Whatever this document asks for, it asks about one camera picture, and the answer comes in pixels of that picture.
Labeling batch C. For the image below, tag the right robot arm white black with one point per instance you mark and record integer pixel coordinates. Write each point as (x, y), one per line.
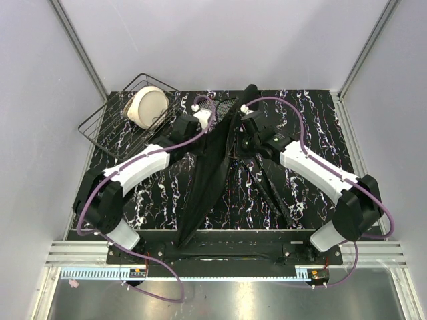
(356, 199)

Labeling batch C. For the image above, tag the black wire basket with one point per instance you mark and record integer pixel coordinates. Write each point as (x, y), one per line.
(114, 135)

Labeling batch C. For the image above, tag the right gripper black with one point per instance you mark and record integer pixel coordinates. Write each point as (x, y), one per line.
(241, 132)

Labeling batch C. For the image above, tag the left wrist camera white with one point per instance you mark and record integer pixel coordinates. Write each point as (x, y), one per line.
(203, 115)

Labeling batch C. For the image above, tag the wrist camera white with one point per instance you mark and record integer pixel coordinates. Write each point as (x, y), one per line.
(244, 109)
(203, 115)

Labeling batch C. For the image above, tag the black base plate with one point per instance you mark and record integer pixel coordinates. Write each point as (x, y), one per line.
(288, 247)

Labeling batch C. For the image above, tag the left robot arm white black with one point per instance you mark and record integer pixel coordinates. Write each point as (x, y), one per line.
(100, 197)

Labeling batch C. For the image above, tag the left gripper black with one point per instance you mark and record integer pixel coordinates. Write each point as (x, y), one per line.
(199, 129)

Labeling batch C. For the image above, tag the black racket bag Crossway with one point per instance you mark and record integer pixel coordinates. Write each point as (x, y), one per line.
(211, 169)

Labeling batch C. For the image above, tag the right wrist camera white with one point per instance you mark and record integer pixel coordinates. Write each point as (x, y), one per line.
(244, 109)

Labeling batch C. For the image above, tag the white round container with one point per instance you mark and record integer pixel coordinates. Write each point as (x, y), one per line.
(147, 106)

